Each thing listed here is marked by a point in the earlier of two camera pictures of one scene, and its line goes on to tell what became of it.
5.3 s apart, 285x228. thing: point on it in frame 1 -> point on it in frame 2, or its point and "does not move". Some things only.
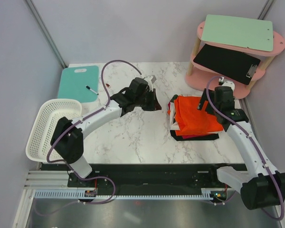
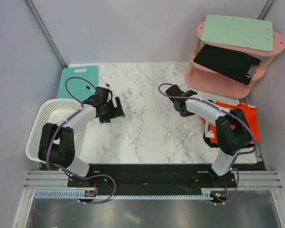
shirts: [188, 123] -> [248, 113]
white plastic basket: [53, 115] does not move
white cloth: [173, 125] -> [208, 131]
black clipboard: [240, 66] does not move
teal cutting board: [72, 85] does not move
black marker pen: [89, 88] does not move
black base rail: [148, 176] does not move
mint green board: [253, 33] does not move
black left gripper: [155, 105] -> [116, 112]
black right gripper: [202, 100] -> [186, 114]
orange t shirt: [192, 120] -> [249, 113]
